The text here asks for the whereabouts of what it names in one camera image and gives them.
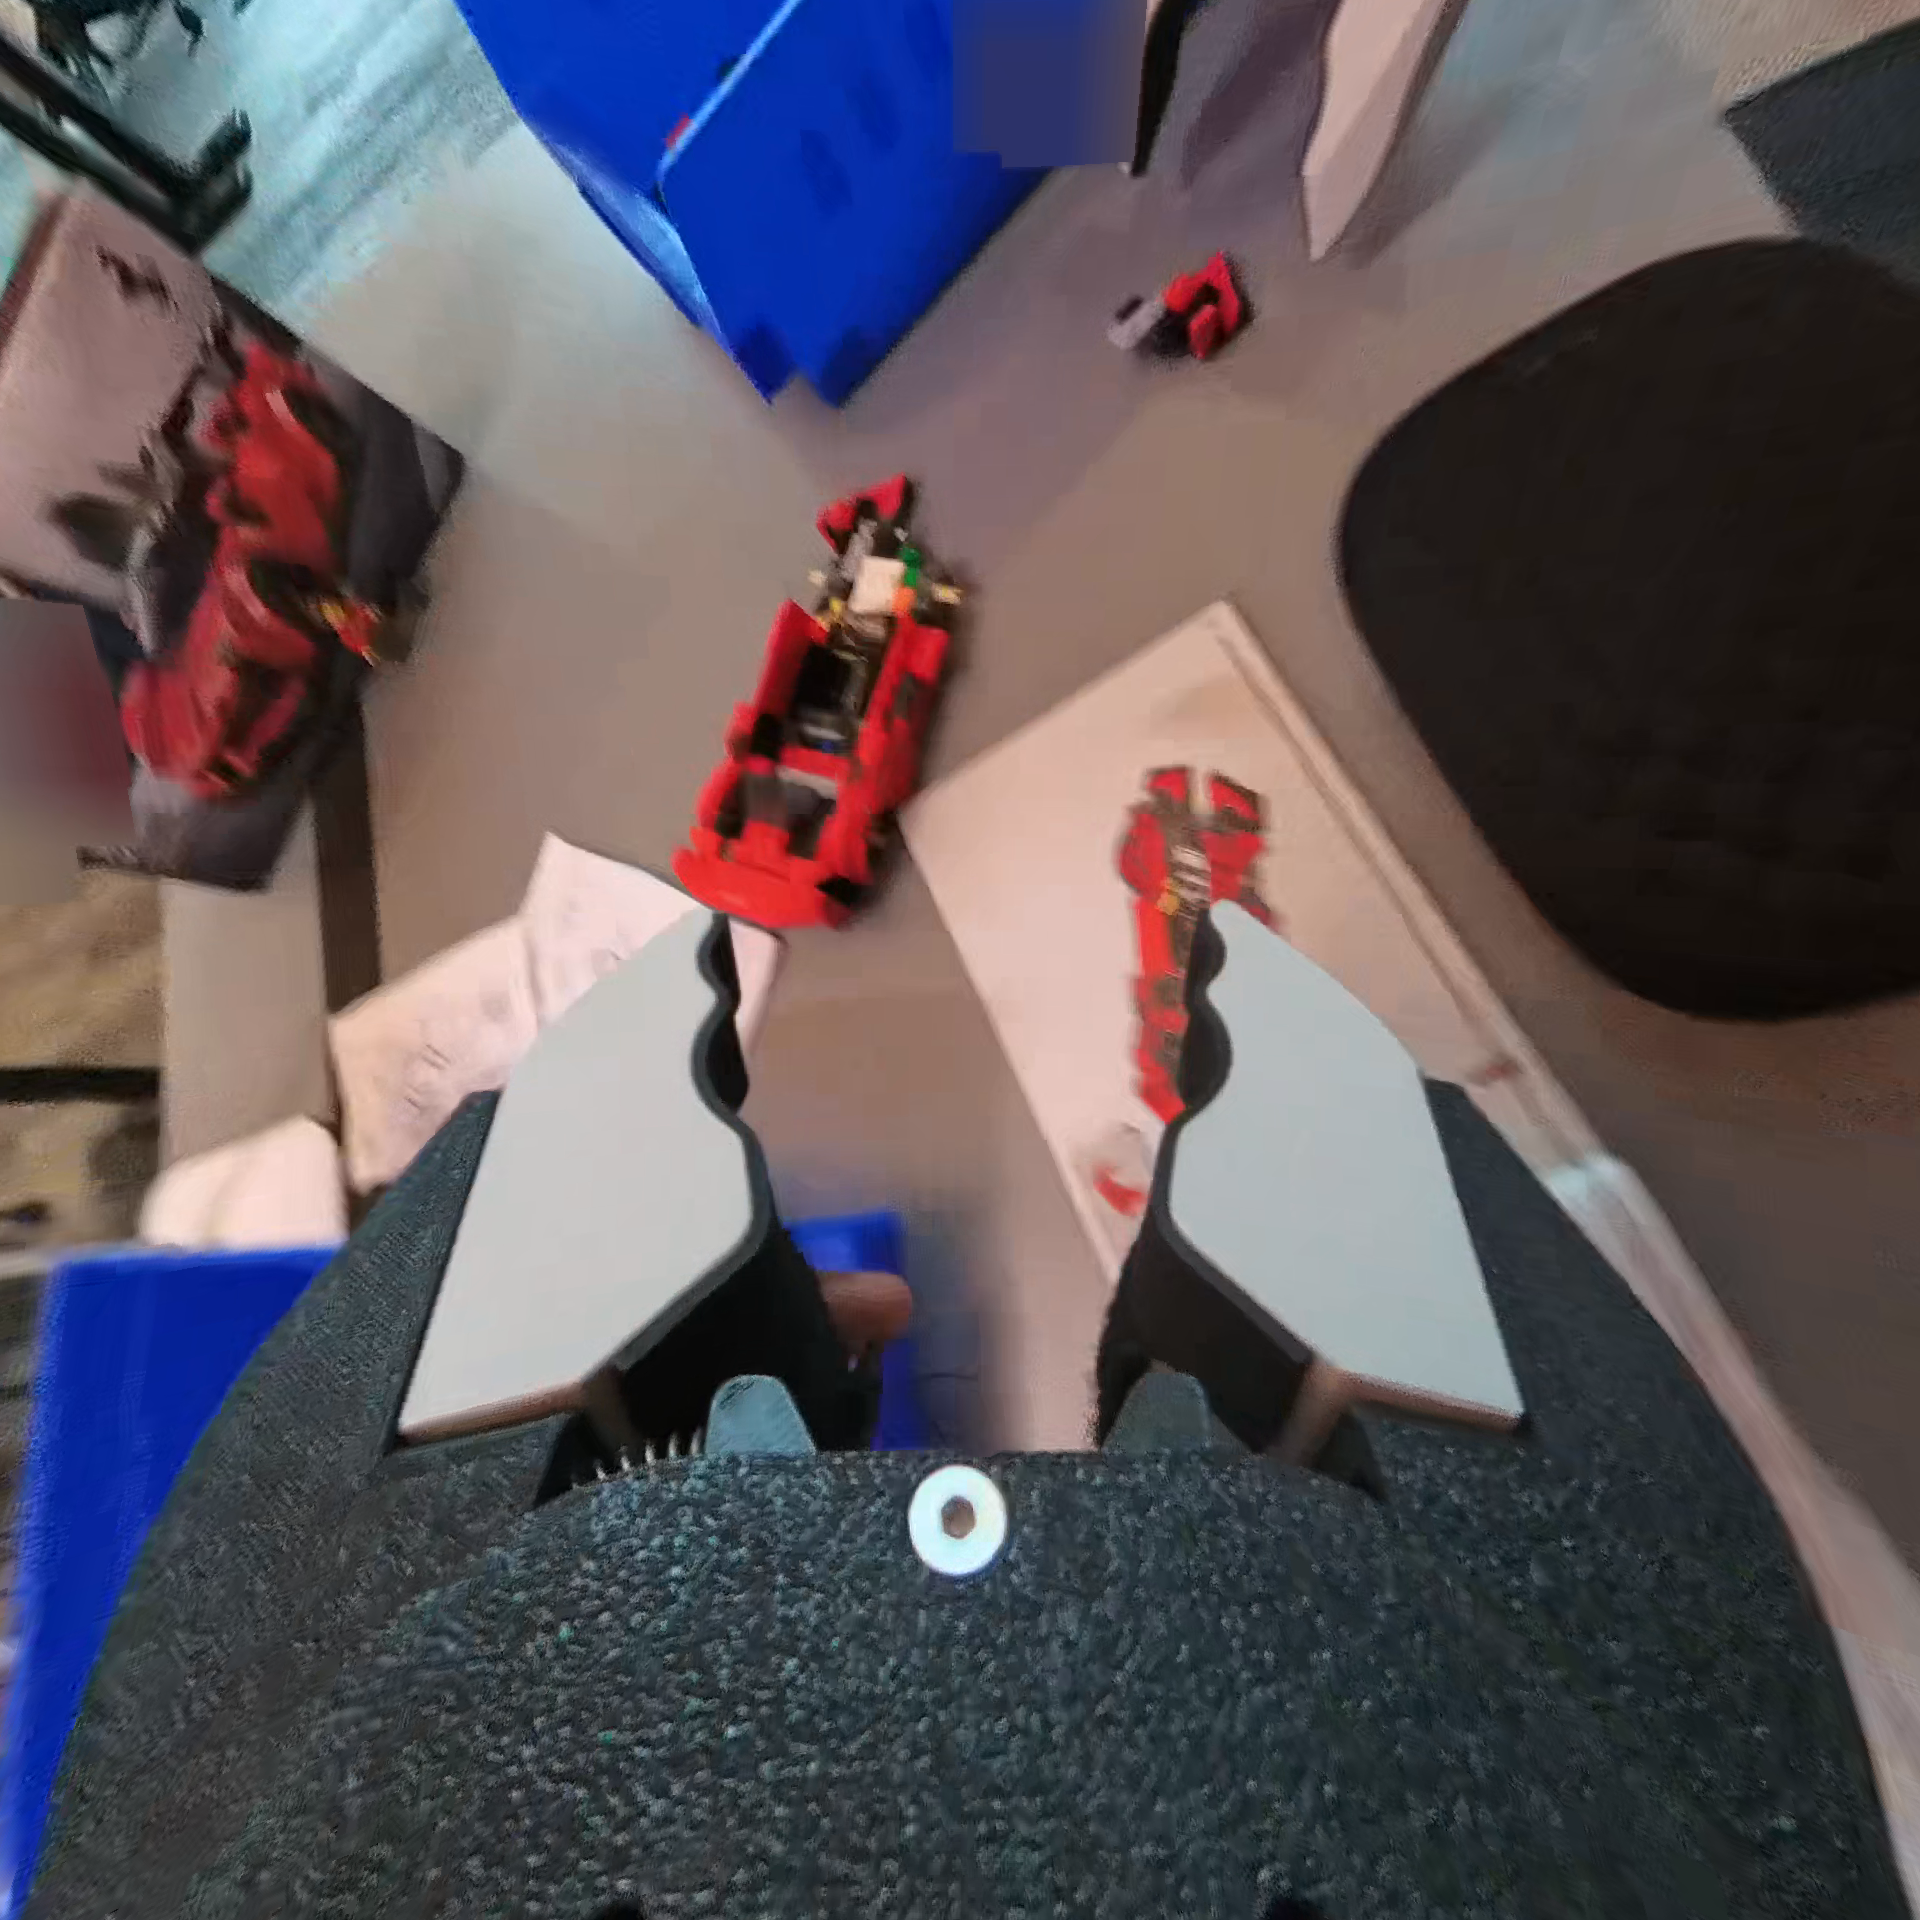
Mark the toy car product box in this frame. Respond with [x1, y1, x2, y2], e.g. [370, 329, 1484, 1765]
[0, 195, 467, 893]

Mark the white crumpled paper sheet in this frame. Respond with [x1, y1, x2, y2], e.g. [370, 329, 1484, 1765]
[142, 832, 788, 1249]

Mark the black metal frame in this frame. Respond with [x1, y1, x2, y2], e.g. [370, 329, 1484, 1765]
[0, 0, 255, 257]

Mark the red brick toy car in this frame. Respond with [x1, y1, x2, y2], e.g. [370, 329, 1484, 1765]
[672, 479, 968, 929]

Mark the brick model instruction booklet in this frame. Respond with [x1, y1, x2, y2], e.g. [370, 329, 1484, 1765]
[900, 600, 1920, 1848]

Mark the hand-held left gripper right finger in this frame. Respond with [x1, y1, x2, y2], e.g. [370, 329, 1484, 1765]
[1095, 897, 1526, 1456]

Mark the person's left hand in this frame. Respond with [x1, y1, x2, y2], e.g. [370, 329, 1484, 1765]
[816, 1272, 917, 1360]

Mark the black bumpy seat cushion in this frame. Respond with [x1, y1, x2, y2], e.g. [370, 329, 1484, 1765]
[1335, 231, 1920, 1021]

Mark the blue plastic bin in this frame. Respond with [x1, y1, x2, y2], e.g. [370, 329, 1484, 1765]
[450, 0, 1052, 407]
[0, 1208, 909, 1920]

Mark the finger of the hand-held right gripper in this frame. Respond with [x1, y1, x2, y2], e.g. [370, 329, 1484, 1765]
[1303, 0, 1475, 265]
[1128, 0, 1340, 179]

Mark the small red brick assembly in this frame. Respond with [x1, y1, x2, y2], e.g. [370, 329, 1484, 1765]
[1106, 252, 1255, 365]

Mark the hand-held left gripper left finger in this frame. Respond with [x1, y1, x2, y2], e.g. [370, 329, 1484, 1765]
[394, 903, 780, 1450]

